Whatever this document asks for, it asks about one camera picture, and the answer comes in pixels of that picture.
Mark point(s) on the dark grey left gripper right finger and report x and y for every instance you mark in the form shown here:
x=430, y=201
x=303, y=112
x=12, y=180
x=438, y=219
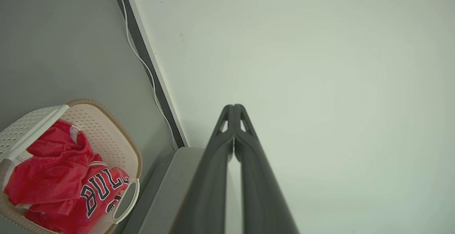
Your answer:
x=259, y=198

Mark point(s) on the red Bulls jersey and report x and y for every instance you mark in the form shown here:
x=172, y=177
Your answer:
x=67, y=223

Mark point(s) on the red shorts with bull logo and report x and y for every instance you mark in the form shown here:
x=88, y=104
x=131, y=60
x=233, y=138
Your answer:
x=53, y=170

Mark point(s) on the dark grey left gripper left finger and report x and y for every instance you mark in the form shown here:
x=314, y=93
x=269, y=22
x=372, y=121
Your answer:
x=209, y=191

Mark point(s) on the dark and white baseboard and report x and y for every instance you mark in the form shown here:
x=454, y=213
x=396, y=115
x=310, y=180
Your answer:
x=160, y=88

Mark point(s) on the cream perforated laundry basket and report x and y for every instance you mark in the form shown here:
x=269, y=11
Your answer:
x=106, y=138

